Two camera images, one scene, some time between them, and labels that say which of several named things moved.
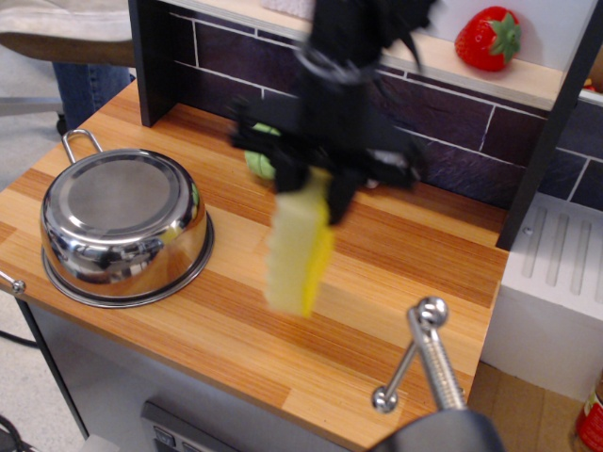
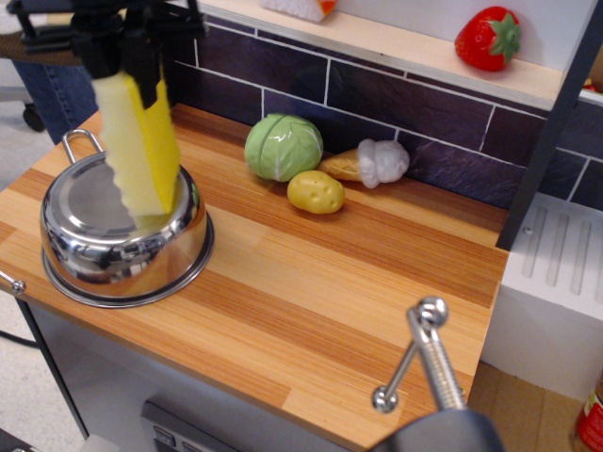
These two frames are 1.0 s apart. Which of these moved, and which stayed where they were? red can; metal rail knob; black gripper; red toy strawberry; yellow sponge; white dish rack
Moved: black gripper; yellow sponge
Stayed: metal rail knob; white dish rack; red toy strawberry; red can
